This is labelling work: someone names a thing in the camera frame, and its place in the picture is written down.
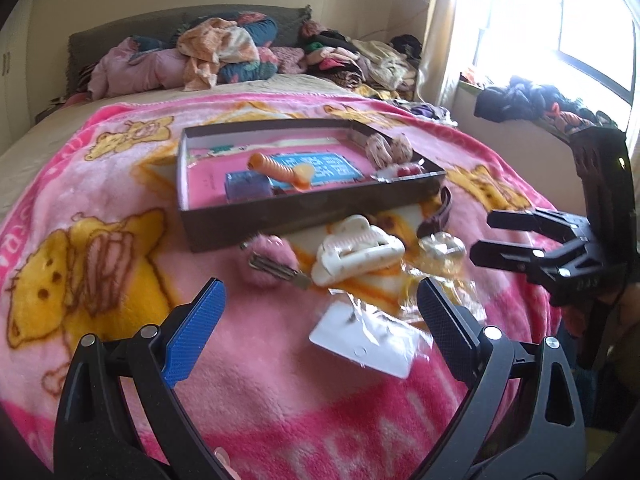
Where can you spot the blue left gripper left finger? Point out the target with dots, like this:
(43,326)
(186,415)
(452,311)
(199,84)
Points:
(189,338)

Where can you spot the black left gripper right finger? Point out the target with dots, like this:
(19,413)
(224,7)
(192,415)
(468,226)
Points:
(455,331)

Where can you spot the yellow rings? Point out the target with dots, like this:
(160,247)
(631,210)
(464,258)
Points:
(400,289)

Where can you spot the stud earrings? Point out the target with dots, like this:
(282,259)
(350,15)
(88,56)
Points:
(370,338)

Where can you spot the pink pompom hair clip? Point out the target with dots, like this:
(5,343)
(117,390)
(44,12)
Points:
(268,261)

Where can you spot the brown leather hair clip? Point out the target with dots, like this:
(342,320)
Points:
(438,221)

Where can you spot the cream claw hair clip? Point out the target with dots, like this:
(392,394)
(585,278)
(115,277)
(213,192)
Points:
(355,247)

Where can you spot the blue small gift box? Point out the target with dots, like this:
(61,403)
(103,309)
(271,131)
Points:
(241,186)

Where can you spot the red ball earrings card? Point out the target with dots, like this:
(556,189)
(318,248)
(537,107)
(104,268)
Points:
(398,171)

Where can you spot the orange spiral hair clip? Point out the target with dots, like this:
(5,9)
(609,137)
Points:
(298,176)

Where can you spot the dotted lace bow scrunchie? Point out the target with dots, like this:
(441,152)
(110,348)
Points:
(382,153)

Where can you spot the pink cartoon fleece blanket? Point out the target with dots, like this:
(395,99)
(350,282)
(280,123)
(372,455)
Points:
(92,242)

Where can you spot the orange patterned cloth on windowsill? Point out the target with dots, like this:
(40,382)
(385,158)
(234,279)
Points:
(568,122)

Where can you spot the dark shallow cardboard box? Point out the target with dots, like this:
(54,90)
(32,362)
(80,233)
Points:
(217,227)

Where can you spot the dark jacket on windowsill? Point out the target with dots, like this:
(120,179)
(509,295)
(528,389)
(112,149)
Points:
(521,99)

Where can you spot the pink and blue book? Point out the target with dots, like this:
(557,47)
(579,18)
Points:
(336,163)

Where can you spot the window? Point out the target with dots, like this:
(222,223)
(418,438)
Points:
(588,49)

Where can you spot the cream curtain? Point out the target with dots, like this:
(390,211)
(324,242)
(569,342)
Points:
(437,82)

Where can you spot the pile of clothes right side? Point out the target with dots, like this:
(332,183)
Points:
(374,67)

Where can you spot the cream built-in wardrobe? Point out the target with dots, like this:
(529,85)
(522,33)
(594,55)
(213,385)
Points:
(14,118)

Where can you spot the pile of bedding and clothes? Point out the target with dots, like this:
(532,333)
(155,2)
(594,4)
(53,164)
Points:
(227,49)

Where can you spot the dark green headboard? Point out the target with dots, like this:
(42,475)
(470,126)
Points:
(87,47)

